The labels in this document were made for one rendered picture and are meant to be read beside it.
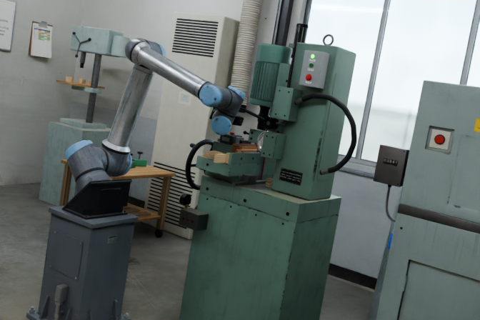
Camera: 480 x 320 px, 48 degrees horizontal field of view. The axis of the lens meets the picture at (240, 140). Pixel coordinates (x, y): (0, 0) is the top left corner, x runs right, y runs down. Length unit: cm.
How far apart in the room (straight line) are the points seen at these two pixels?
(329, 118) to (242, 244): 73
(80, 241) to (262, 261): 84
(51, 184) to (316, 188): 299
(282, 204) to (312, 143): 32
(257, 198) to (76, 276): 91
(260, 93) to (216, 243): 77
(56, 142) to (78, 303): 247
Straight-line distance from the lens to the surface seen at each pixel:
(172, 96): 447
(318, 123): 249
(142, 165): 434
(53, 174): 498
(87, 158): 272
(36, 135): 561
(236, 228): 262
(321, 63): 244
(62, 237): 271
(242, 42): 427
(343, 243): 409
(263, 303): 260
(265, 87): 269
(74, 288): 270
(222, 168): 257
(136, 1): 530
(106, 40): 479
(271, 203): 249
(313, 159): 250
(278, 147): 253
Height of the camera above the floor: 125
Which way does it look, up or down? 5 degrees down
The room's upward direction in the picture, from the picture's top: 9 degrees clockwise
